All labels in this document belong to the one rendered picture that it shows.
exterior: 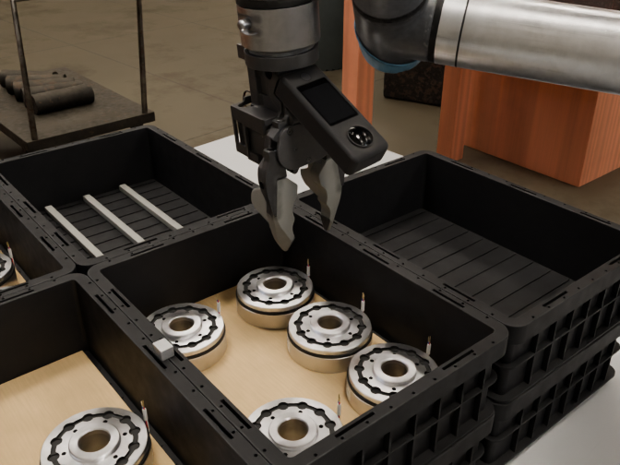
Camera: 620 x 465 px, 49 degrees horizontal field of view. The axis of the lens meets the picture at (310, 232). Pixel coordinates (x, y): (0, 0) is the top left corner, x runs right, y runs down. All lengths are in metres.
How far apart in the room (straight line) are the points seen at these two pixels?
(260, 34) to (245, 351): 0.39
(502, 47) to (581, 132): 2.66
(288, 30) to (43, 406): 0.48
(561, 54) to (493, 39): 0.06
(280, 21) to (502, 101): 2.96
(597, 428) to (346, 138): 0.56
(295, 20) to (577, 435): 0.64
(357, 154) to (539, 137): 2.88
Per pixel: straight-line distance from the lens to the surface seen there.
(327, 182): 0.72
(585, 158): 3.36
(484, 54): 0.69
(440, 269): 1.01
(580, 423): 1.00
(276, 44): 0.63
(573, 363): 0.91
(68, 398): 0.82
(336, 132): 0.61
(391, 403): 0.63
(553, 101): 3.38
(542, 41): 0.69
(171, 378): 0.66
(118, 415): 0.74
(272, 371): 0.81
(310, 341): 0.81
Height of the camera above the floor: 1.36
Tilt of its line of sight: 29 degrees down
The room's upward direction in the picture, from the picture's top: straight up
